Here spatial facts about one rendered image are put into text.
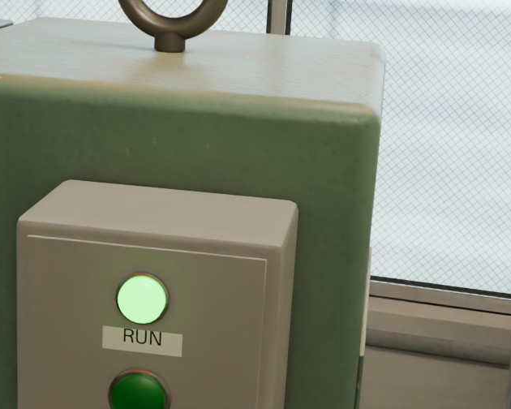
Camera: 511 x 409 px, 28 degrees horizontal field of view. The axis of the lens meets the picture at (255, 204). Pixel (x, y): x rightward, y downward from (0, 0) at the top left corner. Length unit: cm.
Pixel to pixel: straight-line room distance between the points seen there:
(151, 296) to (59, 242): 4
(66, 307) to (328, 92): 14
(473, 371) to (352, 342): 157
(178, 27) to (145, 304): 19
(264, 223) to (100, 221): 6
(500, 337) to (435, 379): 15
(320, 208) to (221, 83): 7
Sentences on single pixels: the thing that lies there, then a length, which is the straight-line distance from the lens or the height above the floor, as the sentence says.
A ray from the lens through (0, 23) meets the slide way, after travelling 61.
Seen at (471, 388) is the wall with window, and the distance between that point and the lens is 202.
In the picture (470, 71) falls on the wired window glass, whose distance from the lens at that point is 192.
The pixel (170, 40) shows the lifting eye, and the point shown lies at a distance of 52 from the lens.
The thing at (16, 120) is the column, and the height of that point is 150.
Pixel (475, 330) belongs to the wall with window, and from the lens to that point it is 198.
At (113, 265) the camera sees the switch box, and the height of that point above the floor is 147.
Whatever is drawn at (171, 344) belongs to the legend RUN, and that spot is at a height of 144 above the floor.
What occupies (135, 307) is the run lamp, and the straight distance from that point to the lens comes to 37.
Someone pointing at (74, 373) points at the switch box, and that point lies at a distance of 39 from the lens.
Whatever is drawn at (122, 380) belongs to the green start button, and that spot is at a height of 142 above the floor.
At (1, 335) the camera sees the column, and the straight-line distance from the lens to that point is 47.
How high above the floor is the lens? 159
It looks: 16 degrees down
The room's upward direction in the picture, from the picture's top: 4 degrees clockwise
